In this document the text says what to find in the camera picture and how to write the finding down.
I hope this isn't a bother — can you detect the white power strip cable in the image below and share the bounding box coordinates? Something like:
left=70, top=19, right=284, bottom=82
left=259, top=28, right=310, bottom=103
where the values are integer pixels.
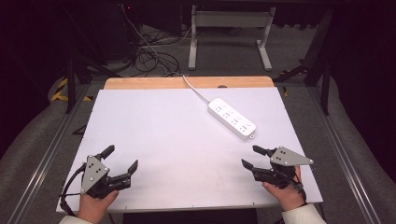
left=120, top=3, right=213, bottom=104

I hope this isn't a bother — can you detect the tangle of black cables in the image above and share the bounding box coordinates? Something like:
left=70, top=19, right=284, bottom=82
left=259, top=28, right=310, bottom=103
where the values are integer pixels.
left=131, top=27, right=182, bottom=77

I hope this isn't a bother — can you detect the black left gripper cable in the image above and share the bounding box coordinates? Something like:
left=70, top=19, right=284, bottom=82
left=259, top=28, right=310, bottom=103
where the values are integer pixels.
left=59, top=162, right=87, bottom=218

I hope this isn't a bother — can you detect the black metal stand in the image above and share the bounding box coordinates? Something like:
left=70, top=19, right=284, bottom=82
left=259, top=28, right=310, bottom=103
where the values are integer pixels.
left=62, top=6, right=123, bottom=115
left=273, top=8, right=333, bottom=117

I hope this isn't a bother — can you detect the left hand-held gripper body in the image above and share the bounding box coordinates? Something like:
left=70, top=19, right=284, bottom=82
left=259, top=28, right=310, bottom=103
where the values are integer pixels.
left=79, top=154, right=124, bottom=200

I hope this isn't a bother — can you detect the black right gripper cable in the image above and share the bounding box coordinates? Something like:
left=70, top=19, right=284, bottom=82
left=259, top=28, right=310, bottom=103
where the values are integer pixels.
left=291, top=173, right=308, bottom=207

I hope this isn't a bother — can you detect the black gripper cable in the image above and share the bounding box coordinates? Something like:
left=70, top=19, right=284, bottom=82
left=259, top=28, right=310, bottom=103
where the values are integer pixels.
left=59, top=162, right=87, bottom=218
left=291, top=173, right=308, bottom=207

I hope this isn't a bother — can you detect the yellow black hazard tape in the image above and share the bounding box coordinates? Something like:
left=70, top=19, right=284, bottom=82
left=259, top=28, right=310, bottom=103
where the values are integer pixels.
left=50, top=77, right=94, bottom=103

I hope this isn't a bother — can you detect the white table board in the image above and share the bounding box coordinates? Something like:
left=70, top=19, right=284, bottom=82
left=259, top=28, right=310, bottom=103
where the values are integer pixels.
left=55, top=86, right=324, bottom=215

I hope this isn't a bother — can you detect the white metal stand frame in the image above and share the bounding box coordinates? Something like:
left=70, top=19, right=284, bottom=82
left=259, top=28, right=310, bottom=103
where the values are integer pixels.
left=187, top=4, right=277, bottom=72

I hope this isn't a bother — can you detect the metal floor rail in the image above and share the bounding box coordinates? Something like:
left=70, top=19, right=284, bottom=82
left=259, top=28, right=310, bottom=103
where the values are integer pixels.
left=305, top=86, right=383, bottom=224
left=7, top=83, right=95, bottom=224

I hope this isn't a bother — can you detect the person's left hand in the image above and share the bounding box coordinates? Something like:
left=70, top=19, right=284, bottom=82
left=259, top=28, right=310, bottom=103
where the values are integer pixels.
left=77, top=190, right=120, bottom=224

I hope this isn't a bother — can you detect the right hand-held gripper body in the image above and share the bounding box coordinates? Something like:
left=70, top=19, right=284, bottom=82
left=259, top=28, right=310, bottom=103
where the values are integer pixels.
left=253, top=146, right=315, bottom=190

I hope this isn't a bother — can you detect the white power strip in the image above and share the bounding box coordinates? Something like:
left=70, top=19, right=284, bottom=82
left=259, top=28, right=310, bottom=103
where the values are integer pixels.
left=207, top=97, right=257, bottom=141

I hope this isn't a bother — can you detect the person's right hand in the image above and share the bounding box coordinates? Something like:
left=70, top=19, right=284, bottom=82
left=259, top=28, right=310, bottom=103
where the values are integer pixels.
left=262, top=165, right=307, bottom=213

